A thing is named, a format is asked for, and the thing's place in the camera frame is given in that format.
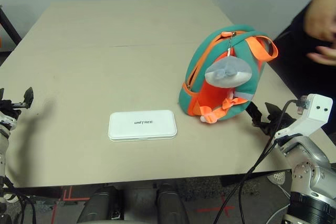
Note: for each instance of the side table with black legs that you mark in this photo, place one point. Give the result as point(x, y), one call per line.
point(9, 27)

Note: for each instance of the white Unitree pencil case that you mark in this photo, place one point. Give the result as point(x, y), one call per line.
point(141, 127)

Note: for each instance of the person in black clothing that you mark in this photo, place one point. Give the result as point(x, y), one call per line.
point(296, 40)

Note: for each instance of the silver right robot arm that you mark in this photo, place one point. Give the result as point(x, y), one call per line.
point(309, 161)

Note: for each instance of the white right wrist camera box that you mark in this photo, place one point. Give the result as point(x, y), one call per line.
point(315, 113)

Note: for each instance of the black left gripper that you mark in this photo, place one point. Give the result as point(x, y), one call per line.
point(11, 104)

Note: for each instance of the bystander bare hand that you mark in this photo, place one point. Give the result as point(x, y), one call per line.
point(324, 56)
point(323, 22)

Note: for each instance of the teal orange child backpack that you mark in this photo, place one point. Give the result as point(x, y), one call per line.
point(199, 51)

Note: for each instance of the white black sneaker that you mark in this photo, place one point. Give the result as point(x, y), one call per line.
point(10, 198)

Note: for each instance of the silver metal cylinder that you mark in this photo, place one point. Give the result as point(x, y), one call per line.
point(172, 205)

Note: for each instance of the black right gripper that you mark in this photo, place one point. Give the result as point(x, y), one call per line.
point(273, 125)

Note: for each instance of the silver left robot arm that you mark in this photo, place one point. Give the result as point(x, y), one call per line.
point(4, 150)

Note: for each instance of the white perforated shoe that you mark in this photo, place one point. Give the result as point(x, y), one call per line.
point(277, 178)

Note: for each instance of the dark grey left robot leg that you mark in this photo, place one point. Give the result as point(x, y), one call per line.
point(99, 205)

